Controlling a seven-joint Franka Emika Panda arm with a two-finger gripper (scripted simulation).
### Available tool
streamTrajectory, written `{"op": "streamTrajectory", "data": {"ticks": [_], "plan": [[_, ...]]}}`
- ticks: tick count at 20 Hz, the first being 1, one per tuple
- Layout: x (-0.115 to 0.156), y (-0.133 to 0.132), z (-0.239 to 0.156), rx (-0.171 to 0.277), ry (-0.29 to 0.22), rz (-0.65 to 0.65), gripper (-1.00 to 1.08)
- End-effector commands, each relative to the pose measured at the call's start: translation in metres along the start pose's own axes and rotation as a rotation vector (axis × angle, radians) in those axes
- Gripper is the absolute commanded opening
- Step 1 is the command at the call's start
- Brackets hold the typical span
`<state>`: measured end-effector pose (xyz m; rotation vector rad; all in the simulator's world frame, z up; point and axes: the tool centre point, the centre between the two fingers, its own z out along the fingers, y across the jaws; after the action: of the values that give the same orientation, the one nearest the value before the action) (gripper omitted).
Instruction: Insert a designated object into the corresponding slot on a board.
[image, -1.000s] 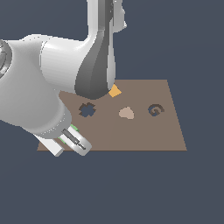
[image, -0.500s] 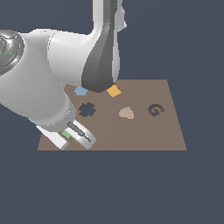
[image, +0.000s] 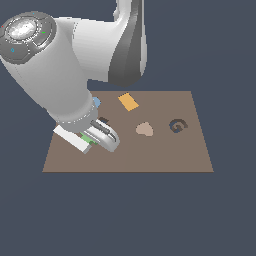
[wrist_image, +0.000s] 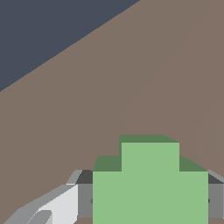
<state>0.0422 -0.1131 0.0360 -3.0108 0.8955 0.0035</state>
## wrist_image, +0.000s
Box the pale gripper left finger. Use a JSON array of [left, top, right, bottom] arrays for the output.
[[3, 169, 94, 224]]

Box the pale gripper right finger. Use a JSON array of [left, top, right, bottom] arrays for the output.
[[206, 169, 224, 219]]

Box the green stepped block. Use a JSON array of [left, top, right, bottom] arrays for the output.
[[92, 134, 210, 224]]

